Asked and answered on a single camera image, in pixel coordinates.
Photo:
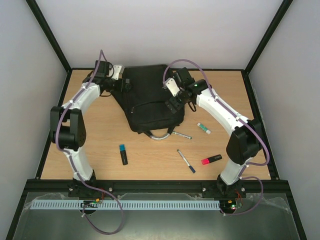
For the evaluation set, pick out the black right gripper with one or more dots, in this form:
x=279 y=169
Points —
x=172 y=104

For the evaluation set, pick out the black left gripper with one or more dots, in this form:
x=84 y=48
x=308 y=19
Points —
x=127 y=89

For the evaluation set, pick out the black student backpack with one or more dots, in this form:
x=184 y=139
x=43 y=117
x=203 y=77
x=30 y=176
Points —
x=144 y=101

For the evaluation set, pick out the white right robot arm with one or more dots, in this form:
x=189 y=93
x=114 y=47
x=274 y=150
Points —
x=245 y=135

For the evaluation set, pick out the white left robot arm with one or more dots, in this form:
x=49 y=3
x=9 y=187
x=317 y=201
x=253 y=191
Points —
x=67 y=126

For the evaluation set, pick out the blue black highlighter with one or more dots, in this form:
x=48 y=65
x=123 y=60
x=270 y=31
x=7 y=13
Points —
x=123 y=154

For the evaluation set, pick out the pink black highlighter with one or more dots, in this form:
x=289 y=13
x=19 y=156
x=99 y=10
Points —
x=211 y=159

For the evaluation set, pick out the blue capped white marker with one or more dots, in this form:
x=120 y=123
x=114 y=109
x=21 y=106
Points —
x=186 y=161

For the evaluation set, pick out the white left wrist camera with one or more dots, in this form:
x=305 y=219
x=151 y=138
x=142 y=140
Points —
x=117 y=72

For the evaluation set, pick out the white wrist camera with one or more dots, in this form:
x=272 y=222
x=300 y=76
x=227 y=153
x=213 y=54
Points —
x=117 y=72
x=171 y=85

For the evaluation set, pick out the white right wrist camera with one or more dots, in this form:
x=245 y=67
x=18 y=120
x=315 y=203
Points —
x=171 y=85

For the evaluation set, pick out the light blue cable duct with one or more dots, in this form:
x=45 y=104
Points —
x=127 y=205

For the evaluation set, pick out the black aluminium frame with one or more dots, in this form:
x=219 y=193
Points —
x=273 y=186

